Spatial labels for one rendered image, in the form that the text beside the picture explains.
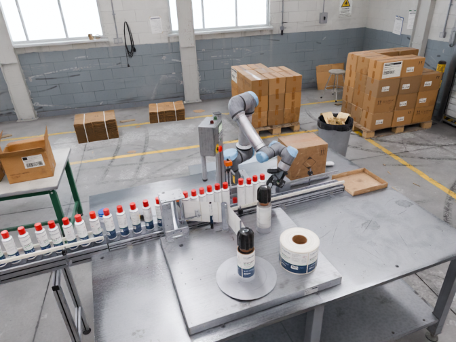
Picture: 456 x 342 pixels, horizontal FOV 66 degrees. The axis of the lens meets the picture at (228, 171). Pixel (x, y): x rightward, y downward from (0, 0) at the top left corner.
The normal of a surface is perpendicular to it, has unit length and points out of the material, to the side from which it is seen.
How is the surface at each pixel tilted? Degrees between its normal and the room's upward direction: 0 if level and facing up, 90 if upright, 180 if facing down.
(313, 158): 90
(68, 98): 90
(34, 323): 0
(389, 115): 87
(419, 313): 0
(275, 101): 90
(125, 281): 0
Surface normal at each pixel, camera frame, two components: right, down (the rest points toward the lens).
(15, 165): 0.35, 0.45
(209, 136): -0.26, 0.47
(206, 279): -0.04, -0.88
